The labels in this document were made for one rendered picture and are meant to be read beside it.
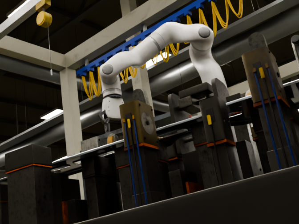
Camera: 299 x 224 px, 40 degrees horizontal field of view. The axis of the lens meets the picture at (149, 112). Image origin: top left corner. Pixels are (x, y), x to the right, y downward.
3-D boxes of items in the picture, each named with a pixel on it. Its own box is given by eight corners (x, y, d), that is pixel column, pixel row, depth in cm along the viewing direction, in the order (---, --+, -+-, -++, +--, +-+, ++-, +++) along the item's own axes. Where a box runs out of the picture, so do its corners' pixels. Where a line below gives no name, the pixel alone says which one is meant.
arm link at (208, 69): (220, 135, 172) (214, 144, 187) (248, 128, 173) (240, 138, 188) (186, 33, 187) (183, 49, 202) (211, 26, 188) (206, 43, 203)
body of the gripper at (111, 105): (118, 101, 188) (121, 124, 184) (98, 98, 182) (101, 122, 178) (126, 94, 182) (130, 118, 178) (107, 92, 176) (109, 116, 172)
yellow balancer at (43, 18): (39, 79, 396) (34, 4, 424) (47, 81, 403) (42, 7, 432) (49, 73, 387) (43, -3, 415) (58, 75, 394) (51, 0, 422)
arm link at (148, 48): (160, 38, 178) (107, 82, 172) (160, 54, 193) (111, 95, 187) (146, 24, 181) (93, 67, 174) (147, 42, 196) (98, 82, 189)
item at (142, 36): (78, 105, 542) (74, 64, 562) (82, 106, 547) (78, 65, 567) (247, 18, 398) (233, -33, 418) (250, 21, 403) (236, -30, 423)
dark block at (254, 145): (255, 226, 122) (225, 96, 136) (261, 226, 128) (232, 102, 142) (271, 223, 120) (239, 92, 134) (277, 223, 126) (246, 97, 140)
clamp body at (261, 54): (275, 217, 76) (233, 50, 88) (289, 217, 86) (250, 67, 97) (311, 210, 73) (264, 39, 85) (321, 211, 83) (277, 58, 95)
